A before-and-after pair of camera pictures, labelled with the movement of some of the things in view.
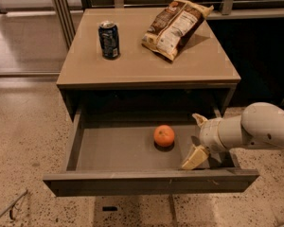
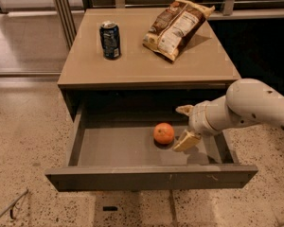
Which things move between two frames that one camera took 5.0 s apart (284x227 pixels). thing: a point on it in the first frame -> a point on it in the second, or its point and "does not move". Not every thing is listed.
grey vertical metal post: [64, 13] does not move
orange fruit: [164, 135] does not move
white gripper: [207, 134] -> [199, 118]
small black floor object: [110, 208] does not move
